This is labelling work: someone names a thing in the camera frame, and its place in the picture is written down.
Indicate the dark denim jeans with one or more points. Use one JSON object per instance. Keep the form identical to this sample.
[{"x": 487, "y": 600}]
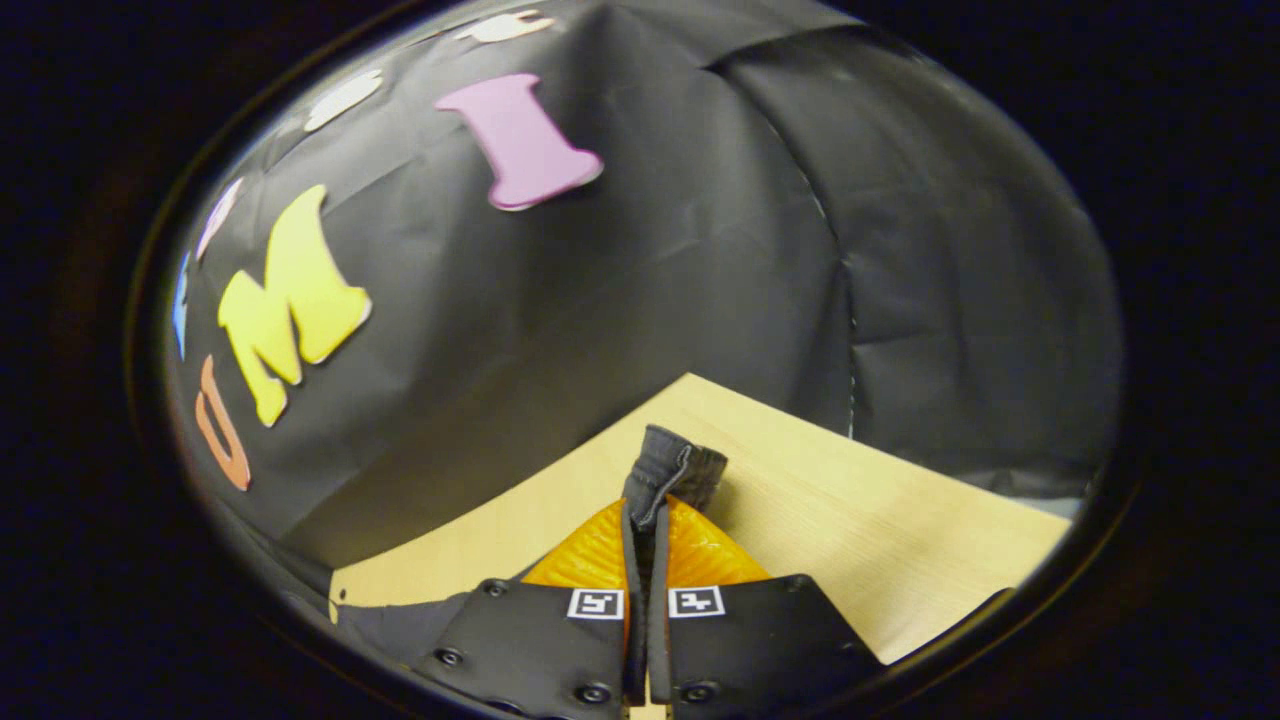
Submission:
[{"x": 665, "y": 465}]

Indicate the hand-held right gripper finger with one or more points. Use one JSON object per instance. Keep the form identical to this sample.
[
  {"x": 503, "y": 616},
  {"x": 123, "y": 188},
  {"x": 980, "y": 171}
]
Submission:
[
  {"x": 658, "y": 650},
  {"x": 634, "y": 650}
]

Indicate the black backdrop cloth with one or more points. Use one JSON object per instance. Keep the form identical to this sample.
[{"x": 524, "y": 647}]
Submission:
[{"x": 650, "y": 250}]

